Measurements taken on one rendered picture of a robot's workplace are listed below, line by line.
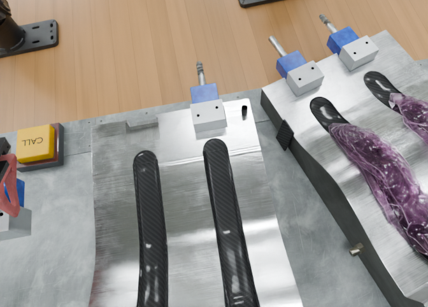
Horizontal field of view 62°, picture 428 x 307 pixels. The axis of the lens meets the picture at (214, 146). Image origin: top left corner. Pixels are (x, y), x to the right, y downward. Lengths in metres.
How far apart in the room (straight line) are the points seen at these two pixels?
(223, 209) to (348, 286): 0.22
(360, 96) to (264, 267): 0.33
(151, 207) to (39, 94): 0.38
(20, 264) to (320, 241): 0.49
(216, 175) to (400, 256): 0.27
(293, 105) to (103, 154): 0.32
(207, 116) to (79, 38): 0.41
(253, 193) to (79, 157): 0.34
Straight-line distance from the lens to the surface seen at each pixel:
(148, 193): 0.54
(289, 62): 0.65
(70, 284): 0.65
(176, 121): 0.57
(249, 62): 0.73
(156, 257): 0.52
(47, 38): 0.87
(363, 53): 0.67
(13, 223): 0.53
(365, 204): 0.54
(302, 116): 0.61
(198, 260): 0.50
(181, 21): 0.81
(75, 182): 0.68
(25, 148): 0.71
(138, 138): 0.60
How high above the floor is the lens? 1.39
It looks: 66 degrees down
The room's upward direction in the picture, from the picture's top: 10 degrees counter-clockwise
